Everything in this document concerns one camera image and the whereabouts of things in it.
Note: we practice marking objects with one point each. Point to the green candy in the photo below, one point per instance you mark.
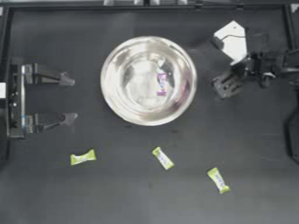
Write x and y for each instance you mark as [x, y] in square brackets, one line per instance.
[218, 180]
[83, 157]
[163, 158]

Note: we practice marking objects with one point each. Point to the steel bowl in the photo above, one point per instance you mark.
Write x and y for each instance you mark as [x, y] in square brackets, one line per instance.
[128, 112]

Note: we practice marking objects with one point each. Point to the purple candy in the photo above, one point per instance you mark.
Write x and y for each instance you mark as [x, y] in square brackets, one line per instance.
[161, 84]

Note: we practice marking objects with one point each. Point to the black metal frame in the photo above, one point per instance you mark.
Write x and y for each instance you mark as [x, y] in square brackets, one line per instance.
[57, 4]

